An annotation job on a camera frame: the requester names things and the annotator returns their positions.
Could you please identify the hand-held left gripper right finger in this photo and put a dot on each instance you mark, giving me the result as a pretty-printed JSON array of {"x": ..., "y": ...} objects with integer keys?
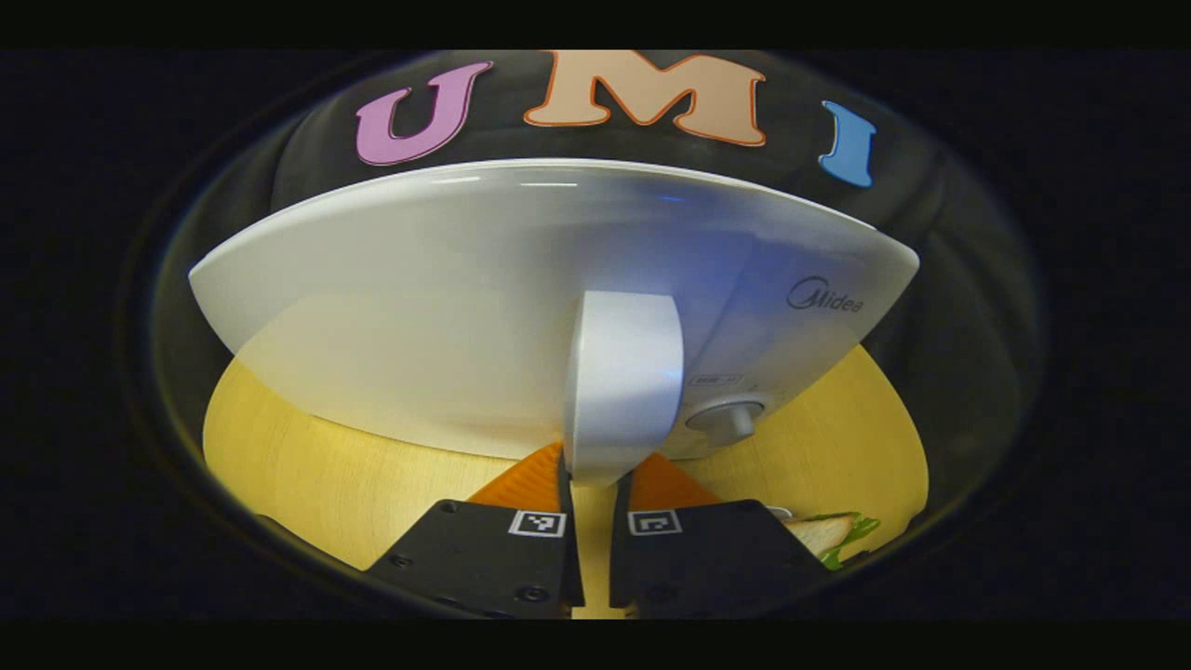
[{"x": 716, "y": 563}]

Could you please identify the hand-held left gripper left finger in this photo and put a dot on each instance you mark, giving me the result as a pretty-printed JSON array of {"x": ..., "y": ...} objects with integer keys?
[{"x": 475, "y": 568}]

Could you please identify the sandwich with green lettuce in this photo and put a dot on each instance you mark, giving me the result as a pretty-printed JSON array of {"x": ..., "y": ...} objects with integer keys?
[{"x": 828, "y": 532}]

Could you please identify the white microwave oven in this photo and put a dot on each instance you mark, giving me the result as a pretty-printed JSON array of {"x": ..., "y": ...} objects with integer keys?
[{"x": 419, "y": 307}]

